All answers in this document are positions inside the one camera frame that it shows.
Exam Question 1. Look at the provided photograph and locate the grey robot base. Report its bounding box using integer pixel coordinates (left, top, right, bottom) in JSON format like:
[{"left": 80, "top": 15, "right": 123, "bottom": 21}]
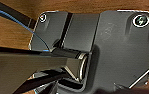
[{"left": 29, "top": 9, "right": 149, "bottom": 94}]

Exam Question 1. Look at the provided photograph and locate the round silver base bolt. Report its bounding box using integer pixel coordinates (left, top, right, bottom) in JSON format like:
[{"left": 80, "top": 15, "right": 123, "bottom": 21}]
[
  {"left": 39, "top": 14, "right": 48, "bottom": 24},
  {"left": 132, "top": 13, "right": 149, "bottom": 29}
]

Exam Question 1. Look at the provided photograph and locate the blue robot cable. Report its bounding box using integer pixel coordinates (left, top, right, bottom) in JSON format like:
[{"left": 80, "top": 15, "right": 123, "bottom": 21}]
[{"left": 0, "top": 6, "right": 54, "bottom": 53}]

